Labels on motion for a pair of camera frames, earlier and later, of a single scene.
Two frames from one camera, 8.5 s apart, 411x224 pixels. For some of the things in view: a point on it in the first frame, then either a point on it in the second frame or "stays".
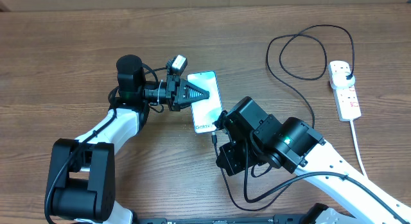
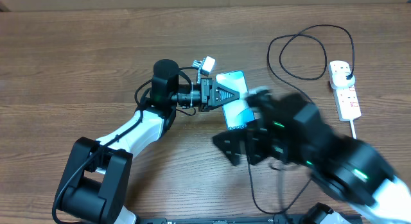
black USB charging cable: [234, 197] -> [296, 34]
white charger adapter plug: [339, 81] stays
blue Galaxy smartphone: [205, 112] -> [239, 112]
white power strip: [347, 104] stays
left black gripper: [177, 88] -> [208, 98]
